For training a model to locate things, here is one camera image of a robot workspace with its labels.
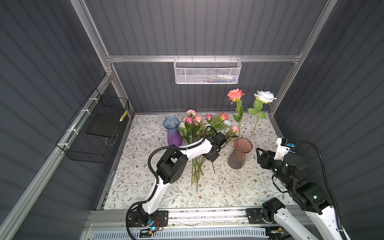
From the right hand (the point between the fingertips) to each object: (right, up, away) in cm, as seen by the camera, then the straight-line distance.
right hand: (263, 151), depth 67 cm
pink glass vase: (-6, +1, +11) cm, 13 cm away
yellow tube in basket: (-71, +19, +17) cm, 76 cm away
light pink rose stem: (-3, +8, +39) cm, 40 cm away
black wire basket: (-82, +6, +4) cm, 83 cm away
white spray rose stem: (-8, +14, +41) cm, 44 cm away
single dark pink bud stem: (-21, +19, +45) cm, 53 cm away
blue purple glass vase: (-44, +5, +24) cm, 51 cm away
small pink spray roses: (-34, +10, +37) cm, 51 cm away
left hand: (-22, -8, +28) cm, 36 cm away
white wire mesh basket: (-22, +53, +44) cm, 72 cm away
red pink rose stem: (-11, +19, +41) cm, 46 cm away
